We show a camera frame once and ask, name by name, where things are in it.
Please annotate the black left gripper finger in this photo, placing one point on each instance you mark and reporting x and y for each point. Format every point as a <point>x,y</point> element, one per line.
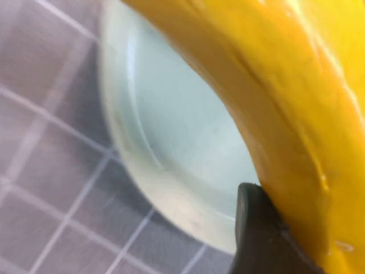
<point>256,242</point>

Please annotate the yellow toy banana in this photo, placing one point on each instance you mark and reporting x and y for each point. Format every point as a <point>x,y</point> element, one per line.
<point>285,85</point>

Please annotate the light green round plate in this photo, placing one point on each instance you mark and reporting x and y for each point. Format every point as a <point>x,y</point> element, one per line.
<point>176,120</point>

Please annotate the grey checked tablecloth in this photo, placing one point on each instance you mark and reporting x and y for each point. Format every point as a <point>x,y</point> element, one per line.
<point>42,148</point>

